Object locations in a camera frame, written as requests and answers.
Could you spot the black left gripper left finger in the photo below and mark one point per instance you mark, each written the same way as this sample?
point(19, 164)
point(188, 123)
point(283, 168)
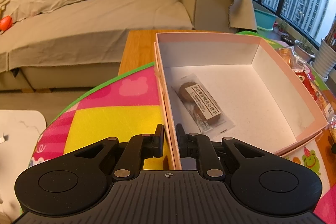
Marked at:
point(124, 160)

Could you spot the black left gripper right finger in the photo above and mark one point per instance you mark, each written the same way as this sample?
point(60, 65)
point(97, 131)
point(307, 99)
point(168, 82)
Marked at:
point(214, 159)

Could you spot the brown cookie clear packet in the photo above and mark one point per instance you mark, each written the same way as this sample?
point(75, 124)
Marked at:
point(202, 107)

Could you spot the pink cardboard box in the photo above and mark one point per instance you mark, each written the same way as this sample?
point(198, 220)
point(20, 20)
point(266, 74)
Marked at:
point(265, 102)

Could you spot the colourful cartoon play mat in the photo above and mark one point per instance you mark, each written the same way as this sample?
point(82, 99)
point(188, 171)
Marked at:
point(58, 187)

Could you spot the red snack bag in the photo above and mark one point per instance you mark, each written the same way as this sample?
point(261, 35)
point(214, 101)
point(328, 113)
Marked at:
point(317, 95)

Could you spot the beige covered sofa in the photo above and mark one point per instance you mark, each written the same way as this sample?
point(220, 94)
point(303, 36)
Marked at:
point(79, 43)

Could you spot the white ribbed plant pot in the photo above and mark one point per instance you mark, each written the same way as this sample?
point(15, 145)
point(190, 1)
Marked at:
point(324, 60)

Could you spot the teal plastic bucket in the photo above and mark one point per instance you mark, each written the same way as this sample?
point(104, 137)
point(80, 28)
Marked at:
point(264, 19)

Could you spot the orange ball toy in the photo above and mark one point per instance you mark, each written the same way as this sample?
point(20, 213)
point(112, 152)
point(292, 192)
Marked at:
point(5, 23)

